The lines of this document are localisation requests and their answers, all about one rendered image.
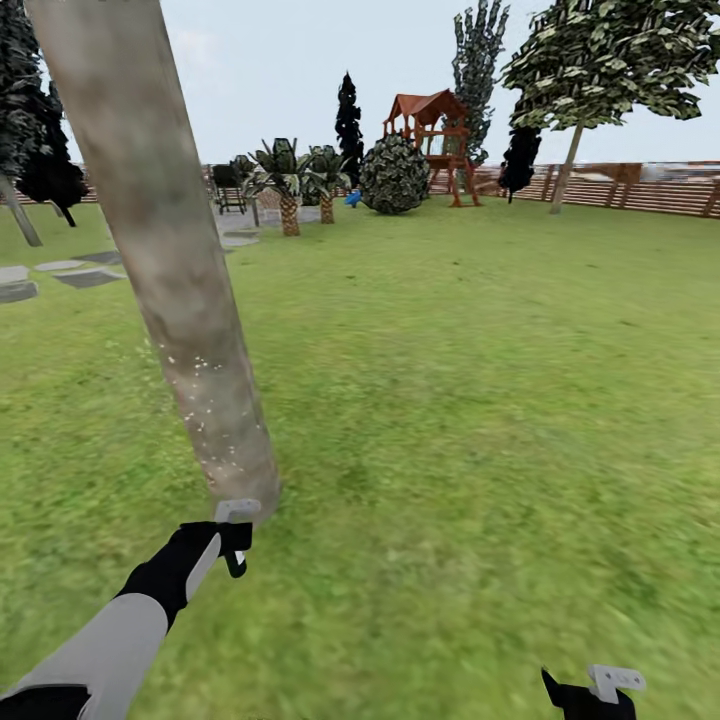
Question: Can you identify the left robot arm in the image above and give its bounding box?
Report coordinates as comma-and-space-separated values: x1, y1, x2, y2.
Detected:
0, 499, 260, 720

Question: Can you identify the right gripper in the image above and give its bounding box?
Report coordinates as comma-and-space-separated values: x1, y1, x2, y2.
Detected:
541, 669, 636, 720

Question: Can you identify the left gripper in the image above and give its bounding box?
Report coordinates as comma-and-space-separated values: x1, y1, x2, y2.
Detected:
213, 516, 253, 556

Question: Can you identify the pesticide atomizer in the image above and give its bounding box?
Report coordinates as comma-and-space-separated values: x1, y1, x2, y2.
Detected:
225, 551, 247, 578

